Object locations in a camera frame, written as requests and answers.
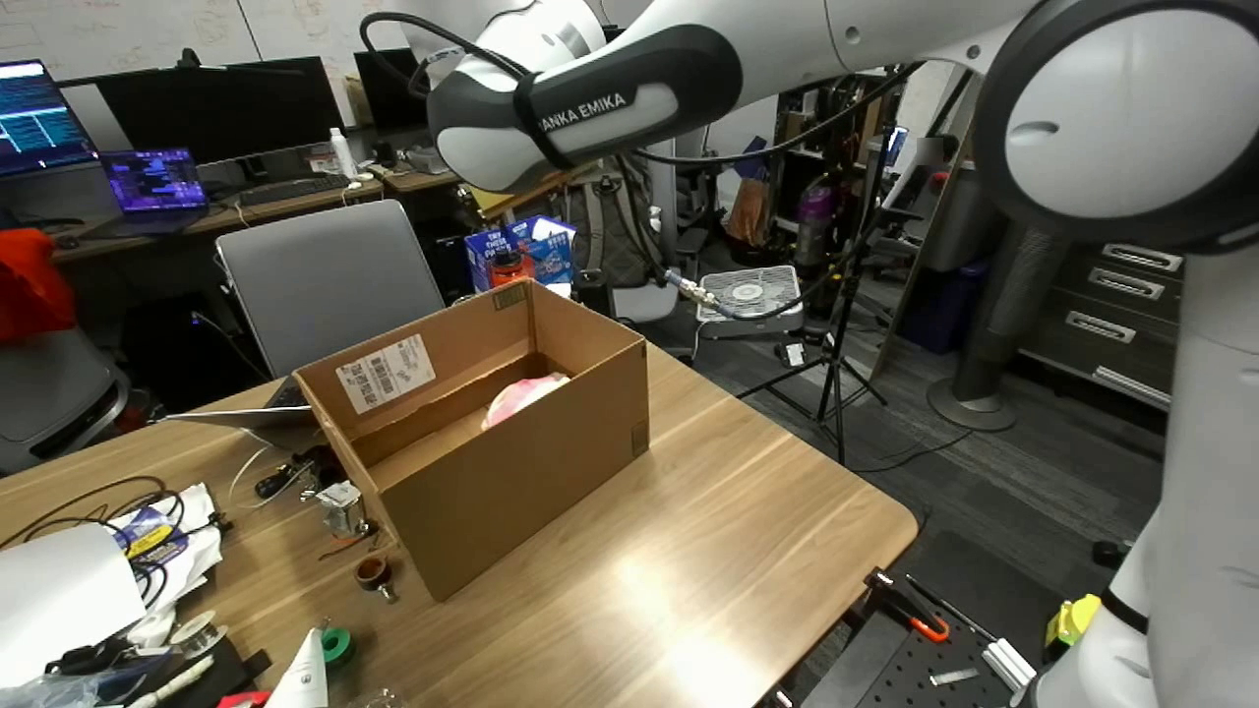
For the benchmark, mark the pink cloth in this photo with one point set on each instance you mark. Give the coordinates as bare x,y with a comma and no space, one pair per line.
521,394

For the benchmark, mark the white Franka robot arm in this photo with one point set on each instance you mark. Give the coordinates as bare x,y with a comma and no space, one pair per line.
1127,121

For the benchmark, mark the blue printed box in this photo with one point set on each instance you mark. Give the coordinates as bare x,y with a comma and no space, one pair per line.
519,257

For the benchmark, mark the brown cardboard box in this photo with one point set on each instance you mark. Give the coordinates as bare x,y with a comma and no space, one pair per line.
527,475

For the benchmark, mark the olive grey backpack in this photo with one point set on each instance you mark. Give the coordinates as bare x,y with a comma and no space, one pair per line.
616,239

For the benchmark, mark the white plastic case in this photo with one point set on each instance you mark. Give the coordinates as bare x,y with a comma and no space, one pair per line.
750,297

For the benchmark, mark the black tripod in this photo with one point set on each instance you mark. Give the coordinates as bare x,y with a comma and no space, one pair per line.
832,379

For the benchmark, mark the black shelf rack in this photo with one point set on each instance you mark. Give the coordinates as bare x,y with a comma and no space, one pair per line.
841,159

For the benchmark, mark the grey padded chair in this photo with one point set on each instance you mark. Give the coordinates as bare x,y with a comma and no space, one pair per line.
327,281

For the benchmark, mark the dark blue bin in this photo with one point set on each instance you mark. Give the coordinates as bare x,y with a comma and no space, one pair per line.
948,308

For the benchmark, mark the small white adapter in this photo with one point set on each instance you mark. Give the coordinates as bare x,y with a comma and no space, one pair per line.
340,501

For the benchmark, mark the small brown tape roll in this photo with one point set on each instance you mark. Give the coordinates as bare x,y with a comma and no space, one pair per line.
375,571

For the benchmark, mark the small black tool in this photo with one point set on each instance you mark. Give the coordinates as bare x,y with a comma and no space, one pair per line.
297,475

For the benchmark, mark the black monitor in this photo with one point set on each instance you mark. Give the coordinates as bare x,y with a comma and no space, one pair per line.
389,91
222,105

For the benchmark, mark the red black hand tool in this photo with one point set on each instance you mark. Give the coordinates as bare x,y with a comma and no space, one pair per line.
910,611

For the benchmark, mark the green tape roll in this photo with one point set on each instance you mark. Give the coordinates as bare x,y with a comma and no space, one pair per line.
335,643

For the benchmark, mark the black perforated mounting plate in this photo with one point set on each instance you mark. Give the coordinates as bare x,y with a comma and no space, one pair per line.
893,673

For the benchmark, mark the white triangular paper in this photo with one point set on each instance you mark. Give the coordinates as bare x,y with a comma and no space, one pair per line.
305,677

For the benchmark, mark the dark grey drawer cabinet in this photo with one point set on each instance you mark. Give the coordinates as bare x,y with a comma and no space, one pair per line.
1116,319

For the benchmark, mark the small silver metal part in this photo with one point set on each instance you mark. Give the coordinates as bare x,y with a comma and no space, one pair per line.
1009,661

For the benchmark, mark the white cloth with yellow bits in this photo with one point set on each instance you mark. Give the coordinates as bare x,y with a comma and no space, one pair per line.
179,552

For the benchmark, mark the laptop with purple screen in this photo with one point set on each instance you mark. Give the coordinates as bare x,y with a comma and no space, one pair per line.
156,179

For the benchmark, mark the yellow green tape piece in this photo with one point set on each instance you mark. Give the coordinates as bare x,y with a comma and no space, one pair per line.
1078,614

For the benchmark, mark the grey chair seat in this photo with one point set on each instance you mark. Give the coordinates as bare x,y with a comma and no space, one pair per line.
55,394

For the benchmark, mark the orange red jacket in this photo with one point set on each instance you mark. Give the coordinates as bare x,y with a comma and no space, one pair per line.
35,281

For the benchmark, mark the lit blue purple monitor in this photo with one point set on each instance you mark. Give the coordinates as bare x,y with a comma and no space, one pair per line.
40,121

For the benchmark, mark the yellow green wrist camera bar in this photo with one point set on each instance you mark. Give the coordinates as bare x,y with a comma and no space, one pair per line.
527,200

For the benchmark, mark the grey pedestal stand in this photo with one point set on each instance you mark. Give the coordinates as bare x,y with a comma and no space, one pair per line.
1004,329

